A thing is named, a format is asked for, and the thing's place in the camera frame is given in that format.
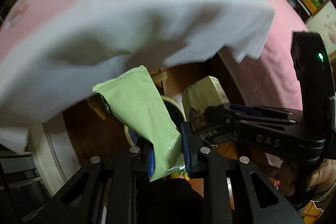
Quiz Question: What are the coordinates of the beige paper carton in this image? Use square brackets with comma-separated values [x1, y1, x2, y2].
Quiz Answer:
[182, 76, 229, 132]

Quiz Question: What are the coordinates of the green snack wrapper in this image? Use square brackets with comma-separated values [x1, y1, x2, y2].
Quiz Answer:
[92, 65, 182, 181]

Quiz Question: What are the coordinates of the yellow rimmed trash bin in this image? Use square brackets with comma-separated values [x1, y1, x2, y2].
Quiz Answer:
[123, 95, 187, 147]

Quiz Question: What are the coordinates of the person right hand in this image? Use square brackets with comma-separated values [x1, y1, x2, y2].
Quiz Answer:
[277, 159, 335, 197]

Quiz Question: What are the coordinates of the pink bed sheet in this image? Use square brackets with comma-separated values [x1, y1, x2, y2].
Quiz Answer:
[220, 0, 308, 111]

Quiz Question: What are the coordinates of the cartoon printed tablecloth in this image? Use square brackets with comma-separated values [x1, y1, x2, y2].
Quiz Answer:
[1, 0, 275, 153]

